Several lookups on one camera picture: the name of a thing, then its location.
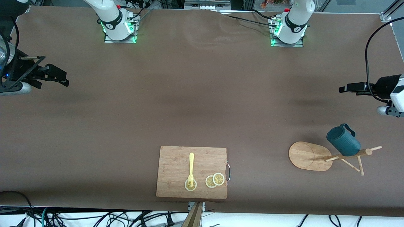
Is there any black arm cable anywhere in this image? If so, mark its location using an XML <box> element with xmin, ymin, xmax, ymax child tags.
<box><xmin>365</xmin><ymin>19</ymin><xmax>404</xmax><ymax>103</ymax></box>
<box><xmin>10</xmin><ymin>16</ymin><xmax>20</xmax><ymax>48</ymax></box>

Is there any short black table cable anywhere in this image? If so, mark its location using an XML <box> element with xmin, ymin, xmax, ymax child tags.
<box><xmin>251</xmin><ymin>9</ymin><xmax>282</xmax><ymax>20</ymax></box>

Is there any thick black floor cable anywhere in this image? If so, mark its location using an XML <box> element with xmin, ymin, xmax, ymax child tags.
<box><xmin>0</xmin><ymin>190</ymin><xmax>36</xmax><ymax>227</ymax></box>

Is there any aluminium frame profile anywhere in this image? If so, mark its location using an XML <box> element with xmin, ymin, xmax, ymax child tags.
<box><xmin>380</xmin><ymin>0</ymin><xmax>404</xmax><ymax>22</ymax></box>

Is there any grey power strip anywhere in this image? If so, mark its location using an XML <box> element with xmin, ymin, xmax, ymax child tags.
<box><xmin>185</xmin><ymin>0</ymin><xmax>231</xmax><ymax>10</ymax></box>

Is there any long black table cable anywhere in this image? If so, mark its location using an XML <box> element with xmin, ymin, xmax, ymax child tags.
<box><xmin>218</xmin><ymin>11</ymin><xmax>280</xmax><ymax>29</ymax></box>

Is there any wooden post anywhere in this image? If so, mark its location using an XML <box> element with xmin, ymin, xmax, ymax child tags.
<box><xmin>181</xmin><ymin>202</ymin><xmax>203</xmax><ymax>227</ymax></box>

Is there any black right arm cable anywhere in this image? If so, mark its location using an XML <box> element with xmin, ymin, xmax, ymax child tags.
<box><xmin>10</xmin><ymin>16</ymin><xmax>20</xmax><ymax>48</ymax></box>

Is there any brown table mat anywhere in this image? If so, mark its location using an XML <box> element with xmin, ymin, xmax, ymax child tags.
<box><xmin>0</xmin><ymin>6</ymin><xmax>404</xmax><ymax>218</ymax></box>

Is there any wooden mug rack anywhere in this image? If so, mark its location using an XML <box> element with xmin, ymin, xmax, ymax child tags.
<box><xmin>288</xmin><ymin>136</ymin><xmax>383</xmax><ymax>176</ymax></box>

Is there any teal mug with yellow inside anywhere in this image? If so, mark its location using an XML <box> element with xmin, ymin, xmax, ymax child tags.
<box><xmin>326</xmin><ymin>123</ymin><xmax>361</xmax><ymax>157</ymax></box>

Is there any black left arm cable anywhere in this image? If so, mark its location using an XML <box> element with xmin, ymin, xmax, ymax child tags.
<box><xmin>365</xmin><ymin>19</ymin><xmax>404</xmax><ymax>103</ymax></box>

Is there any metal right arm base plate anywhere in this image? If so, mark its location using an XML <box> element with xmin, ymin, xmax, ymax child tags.
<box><xmin>104</xmin><ymin>13</ymin><xmax>140</xmax><ymax>44</ymax></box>

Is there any yellow plastic fork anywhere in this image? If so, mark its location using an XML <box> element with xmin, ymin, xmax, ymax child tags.
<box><xmin>187</xmin><ymin>153</ymin><xmax>195</xmax><ymax>188</ymax></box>

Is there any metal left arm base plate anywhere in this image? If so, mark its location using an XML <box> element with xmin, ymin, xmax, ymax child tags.
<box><xmin>270</xmin><ymin>17</ymin><xmax>304</xmax><ymax>48</ymax></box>

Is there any bamboo cutting board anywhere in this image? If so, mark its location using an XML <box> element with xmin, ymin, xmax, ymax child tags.
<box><xmin>156</xmin><ymin>146</ymin><xmax>228</xmax><ymax>199</ymax></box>

